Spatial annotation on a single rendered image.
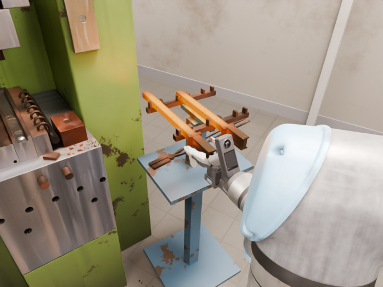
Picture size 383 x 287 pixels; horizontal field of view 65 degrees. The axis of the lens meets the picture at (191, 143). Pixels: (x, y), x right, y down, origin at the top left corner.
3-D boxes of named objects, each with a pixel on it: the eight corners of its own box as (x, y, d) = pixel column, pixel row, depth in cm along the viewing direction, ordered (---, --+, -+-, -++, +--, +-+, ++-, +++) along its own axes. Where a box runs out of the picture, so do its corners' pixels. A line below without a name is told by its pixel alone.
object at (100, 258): (127, 285, 158) (117, 228, 130) (53, 331, 139) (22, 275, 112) (88, 217, 194) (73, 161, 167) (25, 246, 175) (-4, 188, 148)
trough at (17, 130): (31, 139, 94) (30, 135, 94) (13, 144, 92) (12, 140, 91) (6, 90, 122) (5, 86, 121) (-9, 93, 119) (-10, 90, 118)
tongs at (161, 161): (244, 118, 157) (244, 116, 156) (250, 122, 154) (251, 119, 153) (148, 164, 124) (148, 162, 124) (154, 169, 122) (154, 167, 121)
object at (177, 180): (253, 168, 127) (254, 165, 126) (171, 205, 109) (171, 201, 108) (212, 134, 147) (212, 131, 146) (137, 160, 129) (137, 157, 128)
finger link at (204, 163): (188, 160, 87) (214, 172, 83) (188, 156, 86) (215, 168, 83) (197, 152, 91) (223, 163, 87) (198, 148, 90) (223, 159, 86)
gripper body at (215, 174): (202, 177, 91) (226, 203, 82) (203, 155, 86) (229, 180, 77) (221, 169, 94) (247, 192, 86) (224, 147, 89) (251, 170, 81)
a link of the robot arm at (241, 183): (239, 189, 73) (268, 176, 78) (227, 177, 77) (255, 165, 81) (235, 213, 79) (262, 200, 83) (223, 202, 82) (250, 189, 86)
